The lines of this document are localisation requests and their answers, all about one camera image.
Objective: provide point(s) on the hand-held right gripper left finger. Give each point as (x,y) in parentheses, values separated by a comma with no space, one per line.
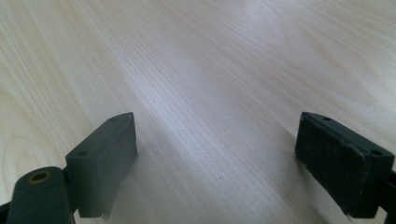
(102,161)

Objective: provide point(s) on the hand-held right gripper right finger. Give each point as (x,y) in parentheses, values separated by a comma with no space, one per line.
(339,168)

